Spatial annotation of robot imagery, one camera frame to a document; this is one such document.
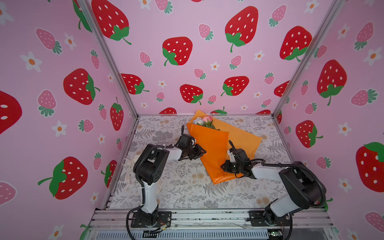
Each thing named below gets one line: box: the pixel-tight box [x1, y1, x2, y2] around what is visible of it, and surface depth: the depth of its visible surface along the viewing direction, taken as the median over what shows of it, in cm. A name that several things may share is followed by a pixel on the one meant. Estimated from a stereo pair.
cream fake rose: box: [196, 119, 217, 130], surface depth 112 cm
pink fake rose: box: [202, 115, 213, 123], surface depth 112 cm
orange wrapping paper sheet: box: [186, 109, 262, 185], surface depth 106 cm
